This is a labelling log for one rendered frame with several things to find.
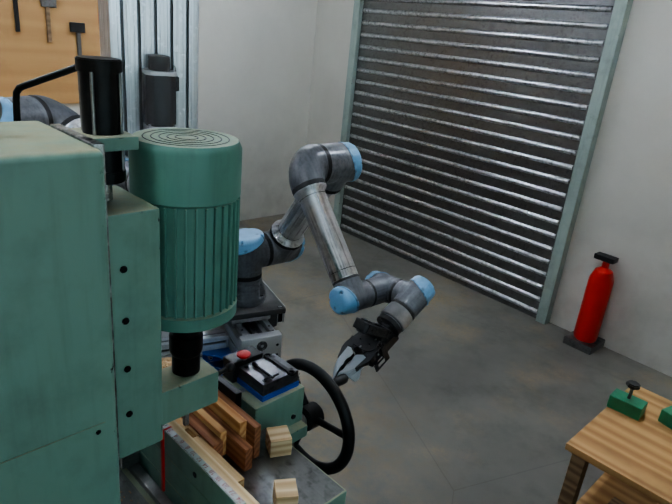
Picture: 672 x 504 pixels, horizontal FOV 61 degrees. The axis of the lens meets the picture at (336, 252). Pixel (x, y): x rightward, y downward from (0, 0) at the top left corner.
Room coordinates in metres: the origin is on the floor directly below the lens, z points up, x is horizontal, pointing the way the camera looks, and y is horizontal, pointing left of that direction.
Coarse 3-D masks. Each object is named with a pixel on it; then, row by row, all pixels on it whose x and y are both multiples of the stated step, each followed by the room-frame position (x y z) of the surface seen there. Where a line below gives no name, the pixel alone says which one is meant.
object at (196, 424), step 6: (192, 414) 0.94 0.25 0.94; (192, 420) 0.92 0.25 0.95; (198, 420) 0.93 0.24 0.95; (192, 426) 0.91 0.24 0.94; (198, 426) 0.91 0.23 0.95; (204, 426) 0.91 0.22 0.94; (198, 432) 0.89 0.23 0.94; (204, 432) 0.89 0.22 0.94; (210, 432) 0.89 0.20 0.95; (204, 438) 0.88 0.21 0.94; (210, 438) 0.88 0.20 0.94; (216, 438) 0.88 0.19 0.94; (210, 444) 0.86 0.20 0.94; (216, 444) 0.86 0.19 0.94; (222, 444) 0.87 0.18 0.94; (216, 450) 0.86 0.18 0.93; (222, 450) 0.87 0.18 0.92; (222, 456) 0.87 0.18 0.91
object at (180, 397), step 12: (204, 360) 0.95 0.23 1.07; (168, 372) 0.90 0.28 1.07; (204, 372) 0.91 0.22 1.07; (216, 372) 0.91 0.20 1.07; (168, 384) 0.86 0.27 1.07; (180, 384) 0.86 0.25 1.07; (192, 384) 0.88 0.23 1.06; (204, 384) 0.89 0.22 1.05; (216, 384) 0.91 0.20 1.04; (168, 396) 0.84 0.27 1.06; (180, 396) 0.86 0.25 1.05; (192, 396) 0.88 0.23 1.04; (204, 396) 0.89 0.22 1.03; (216, 396) 0.91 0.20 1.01; (168, 408) 0.84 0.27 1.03; (180, 408) 0.86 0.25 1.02; (192, 408) 0.88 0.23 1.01; (168, 420) 0.84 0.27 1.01
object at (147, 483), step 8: (128, 456) 0.92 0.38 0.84; (136, 456) 0.93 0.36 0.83; (120, 464) 0.92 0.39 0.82; (128, 464) 0.92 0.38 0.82; (136, 464) 0.93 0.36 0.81; (136, 472) 0.91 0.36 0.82; (144, 472) 0.91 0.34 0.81; (144, 480) 0.89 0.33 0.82; (152, 480) 0.89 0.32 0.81; (144, 488) 0.88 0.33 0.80; (152, 488) 0.87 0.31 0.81; (160, 488) 0.87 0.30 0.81; (152, 496) 0.86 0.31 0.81; (160, 496) 0.85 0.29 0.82
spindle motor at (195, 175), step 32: (160, 128) 0.96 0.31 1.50; (160, 160) 0.82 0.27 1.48; (192, 160) 0.82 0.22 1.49; (224, 160) 0.86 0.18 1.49; (160, 192) 0.82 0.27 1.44; (192, 192) 0.82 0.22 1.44; (224, 192) 0.86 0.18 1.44; (160, 224) 0.82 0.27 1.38; (192, 224) 0.83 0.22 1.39; (224, 224) 0.86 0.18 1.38; (160, 256) 0.82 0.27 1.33; (192, 256) 0.83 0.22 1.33; (224, 256) 0.87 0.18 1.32; (192, 288) 0.83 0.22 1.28; (224, 288) 0.87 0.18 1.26; (192, 320) 0.82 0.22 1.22; (224, 320) 0.86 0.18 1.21
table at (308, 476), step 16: (304, 432) 1.04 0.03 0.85; (144, 448) 0.93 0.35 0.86; (160, 464) 0.89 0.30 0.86; (256, 464) 0.87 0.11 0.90; (272, 464) 0.88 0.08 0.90; (288, 464) 0.88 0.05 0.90; (304, 464) 0.89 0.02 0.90; (176, 480) 0.84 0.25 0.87; (256, 480) 0.83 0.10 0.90; (272, 480) 0.83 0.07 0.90; (304, 480) 0.84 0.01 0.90; (320, 480) 0.85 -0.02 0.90; (192, 496) 0.81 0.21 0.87; (256, 496) 0.79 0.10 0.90; (272, 496) 0.80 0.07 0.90; (304, 496) 0.80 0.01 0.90; (320, 496) 0.81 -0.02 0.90; (336, 496) 0.81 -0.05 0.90
